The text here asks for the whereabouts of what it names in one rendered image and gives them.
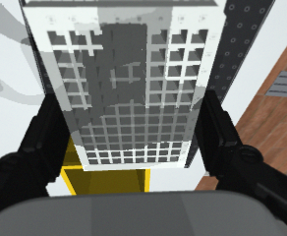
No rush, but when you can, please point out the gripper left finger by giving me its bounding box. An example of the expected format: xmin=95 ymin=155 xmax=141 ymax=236
xmin=0 ymin=93 xmax=71 ymax=211

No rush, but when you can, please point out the yellow open-top bin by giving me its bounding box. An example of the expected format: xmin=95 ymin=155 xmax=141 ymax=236
xmin=60 ymin=135 xmax=150 ymax=195

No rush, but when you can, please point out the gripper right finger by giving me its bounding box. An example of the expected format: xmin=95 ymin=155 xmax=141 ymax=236
xmin=195 ymin=90 xmax=287 ymax=225

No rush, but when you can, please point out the dark grey perforated base plate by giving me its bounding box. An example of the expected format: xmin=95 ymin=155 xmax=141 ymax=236
xmin=19 ymin=0 xmax=275 ymax=168

